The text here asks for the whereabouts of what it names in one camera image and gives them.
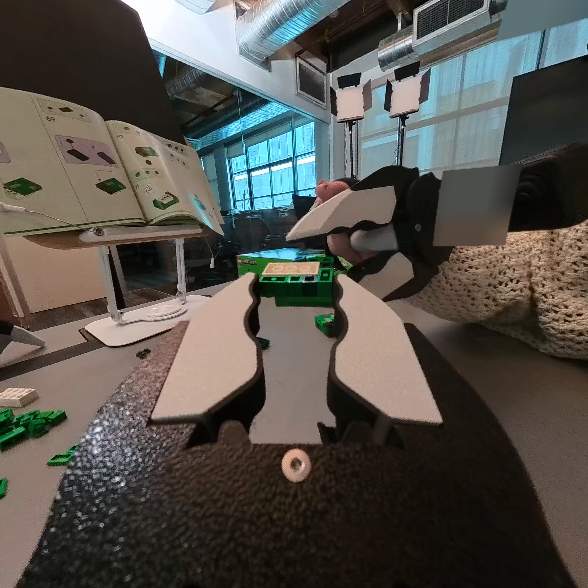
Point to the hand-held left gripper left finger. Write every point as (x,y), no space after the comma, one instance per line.
(216,358)

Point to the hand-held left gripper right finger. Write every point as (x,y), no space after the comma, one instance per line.
(381,363)

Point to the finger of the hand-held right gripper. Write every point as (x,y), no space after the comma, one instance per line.
(390,275)
(349,209)

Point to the green and white lego assembly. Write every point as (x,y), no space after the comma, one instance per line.
(294,287)

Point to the small lego creeper head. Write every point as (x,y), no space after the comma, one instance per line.
(326,324)

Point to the green lego set box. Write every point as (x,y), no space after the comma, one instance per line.
(257,262)

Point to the pile of bright green lego pieces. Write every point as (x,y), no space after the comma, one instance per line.
(27,425)

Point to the white lego brick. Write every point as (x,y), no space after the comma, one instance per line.
(18,396)

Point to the lego instruction book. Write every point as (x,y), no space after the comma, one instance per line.
(92,160)

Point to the person's right hand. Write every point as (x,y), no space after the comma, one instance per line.
(333,188)

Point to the white book stand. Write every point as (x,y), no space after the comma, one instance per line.
(151,321)

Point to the studio light panel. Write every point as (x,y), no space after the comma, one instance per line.
(406,94)
(351,103)

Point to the dark flat screen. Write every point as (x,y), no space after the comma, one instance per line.
(546,115)

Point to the white ceiling air unit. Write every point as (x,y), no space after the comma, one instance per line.
(454,20)

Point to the black and white spare gripper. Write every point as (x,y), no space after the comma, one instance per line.
(18,342)

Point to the black backdrop panel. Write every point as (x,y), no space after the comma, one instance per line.
(82,55)

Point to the silver air duct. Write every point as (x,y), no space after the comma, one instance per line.
(280,27)

